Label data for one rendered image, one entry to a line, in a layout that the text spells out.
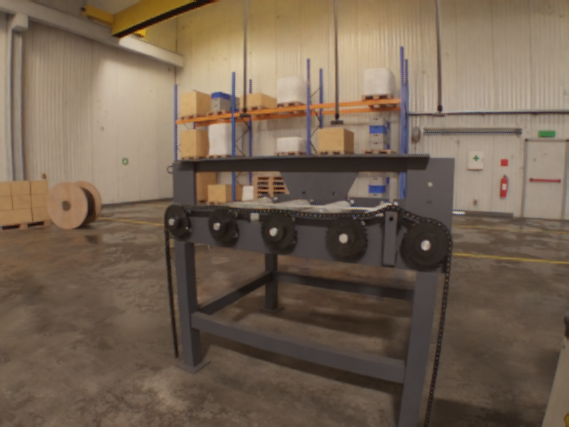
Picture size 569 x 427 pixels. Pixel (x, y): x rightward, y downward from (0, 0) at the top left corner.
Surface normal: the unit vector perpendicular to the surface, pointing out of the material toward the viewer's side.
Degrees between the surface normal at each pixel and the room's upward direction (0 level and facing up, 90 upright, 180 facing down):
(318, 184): 90
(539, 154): 90
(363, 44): 90
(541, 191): 90
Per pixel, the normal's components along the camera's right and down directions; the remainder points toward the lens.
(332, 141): -0.46, 0.11
